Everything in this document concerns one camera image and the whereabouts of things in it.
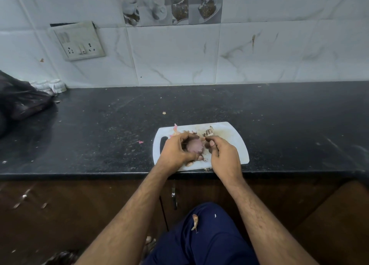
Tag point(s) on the person's left hand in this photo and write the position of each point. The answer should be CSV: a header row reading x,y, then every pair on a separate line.
x,y
173,155

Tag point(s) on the person's right hand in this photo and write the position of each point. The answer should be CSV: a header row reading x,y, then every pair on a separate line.
x,y
227,164

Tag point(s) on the white plastic cutting board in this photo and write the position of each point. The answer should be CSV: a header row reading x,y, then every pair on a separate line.
x,y
233,152

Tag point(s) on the small red onion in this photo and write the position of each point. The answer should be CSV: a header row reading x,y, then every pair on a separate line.
x,y
196,146

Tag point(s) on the person's left forearm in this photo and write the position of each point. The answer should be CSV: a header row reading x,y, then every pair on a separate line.
x,y
129,224

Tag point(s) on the person's right forearm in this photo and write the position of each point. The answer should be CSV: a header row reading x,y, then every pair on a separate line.
x,y
265,230

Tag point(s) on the person's navy shorts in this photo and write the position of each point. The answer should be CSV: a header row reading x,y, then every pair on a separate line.
x,y
219,239

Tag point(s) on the person's bare foot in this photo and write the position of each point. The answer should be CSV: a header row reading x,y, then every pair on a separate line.
x,y
148,244

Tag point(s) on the black plastic bag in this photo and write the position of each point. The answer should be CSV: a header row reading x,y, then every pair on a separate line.
x,y
20,100

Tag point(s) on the beige switch socket plate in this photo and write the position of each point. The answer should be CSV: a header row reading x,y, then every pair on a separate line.
x,y
77,40

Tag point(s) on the printed decorative wall tile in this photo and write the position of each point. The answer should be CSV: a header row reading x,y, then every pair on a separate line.
x,y
155,5

